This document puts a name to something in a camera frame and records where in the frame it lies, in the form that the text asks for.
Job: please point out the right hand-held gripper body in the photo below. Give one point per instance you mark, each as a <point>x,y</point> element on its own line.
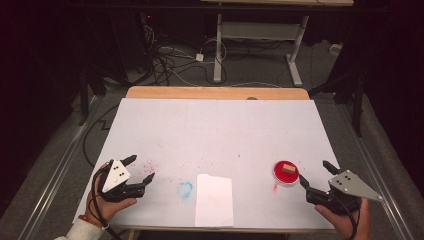
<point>350,186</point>

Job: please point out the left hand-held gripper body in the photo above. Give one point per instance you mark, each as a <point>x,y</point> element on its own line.
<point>115,176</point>

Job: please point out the small wooden stamp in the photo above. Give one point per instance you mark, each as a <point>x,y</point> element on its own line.
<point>288,168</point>

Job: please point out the round red ink pad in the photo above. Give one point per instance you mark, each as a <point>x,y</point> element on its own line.
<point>283,178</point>

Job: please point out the white paper sheet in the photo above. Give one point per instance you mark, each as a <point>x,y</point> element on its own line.
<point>213,200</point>

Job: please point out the person's left hand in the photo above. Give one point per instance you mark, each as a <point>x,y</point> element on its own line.
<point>110,210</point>

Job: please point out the person's right hand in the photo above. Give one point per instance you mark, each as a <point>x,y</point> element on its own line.
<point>343,226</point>

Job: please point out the person's left white sleeve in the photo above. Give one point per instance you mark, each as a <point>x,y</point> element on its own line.
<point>81,231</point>

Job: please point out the black metal stand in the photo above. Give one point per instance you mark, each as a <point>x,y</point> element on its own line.
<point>83,100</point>
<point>358,106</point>

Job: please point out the large white table cover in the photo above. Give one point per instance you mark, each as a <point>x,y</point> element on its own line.
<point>213,133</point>

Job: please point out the wooden table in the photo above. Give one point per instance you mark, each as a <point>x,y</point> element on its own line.
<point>216,92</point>

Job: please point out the small white box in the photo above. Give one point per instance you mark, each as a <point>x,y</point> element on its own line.
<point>336,49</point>

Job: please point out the white power adapter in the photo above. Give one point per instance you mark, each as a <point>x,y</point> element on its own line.
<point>199,57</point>

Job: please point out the metal floor rail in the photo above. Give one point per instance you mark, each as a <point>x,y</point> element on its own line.
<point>56,170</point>
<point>376,173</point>

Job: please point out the white metal desk frame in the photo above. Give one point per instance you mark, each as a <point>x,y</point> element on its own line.
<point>218,50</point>

